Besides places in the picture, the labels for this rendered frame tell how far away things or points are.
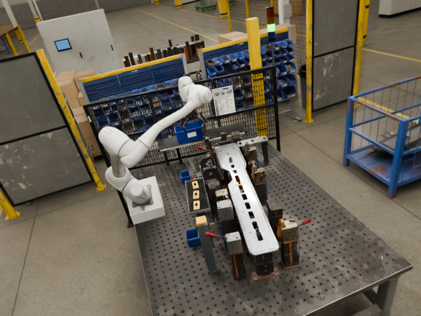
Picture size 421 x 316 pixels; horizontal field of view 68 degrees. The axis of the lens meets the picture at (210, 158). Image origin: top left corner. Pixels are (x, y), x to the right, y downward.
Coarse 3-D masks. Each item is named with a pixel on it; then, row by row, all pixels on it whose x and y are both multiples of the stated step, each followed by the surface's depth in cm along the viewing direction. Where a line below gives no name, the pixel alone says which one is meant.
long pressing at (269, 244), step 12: (228, 144) 301; (228, 156) 283; (240, 156) 279; (228, 168) 266; (240, 168) 263; (240, 180) 249; (240, 192) 236; (252, 192) 233; (240, 204) 224; (252, 204) 222; (240, 216) 214; (264, 216) 210; (252, 228) 202; (264, 228) 201; (252, 240) 194; (264, 240) 192; (276, 240) 191; (252, 252) 186; (264, 252) 185
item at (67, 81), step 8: (64, 72) 681; (72, 72) 668; (80, 72) 654; (88, 72) 642; (56, 80) 627; (64, 80) 617; (72, 80) 613; (64, 88) 592; (72, 88) 595; (72, 96) 602; (80, 96) 613; (72, 104) 609; (80, 104) 614
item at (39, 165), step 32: (0, 64) 349; (32, 64) 358; (0, 96) 362; (32, 96) 373; (0, 128) 378; (32, 128) 390; (64, 128) 402; (0, 160) 395; (32, 160) 407; (64, 160) 422; (0, 192) 411; (32, 192) 428
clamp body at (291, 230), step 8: (288, 224) 192; (296, 224) 191; (288, 232) 191; (296, 232) 192; (288, 240) 194; (296, 240) 195; (288, 248) 199; (296, 248) 200; (288, 256) 202; (296, 256) 203; (280, 264) 211; (288, 264) 206; (296, 264) 207
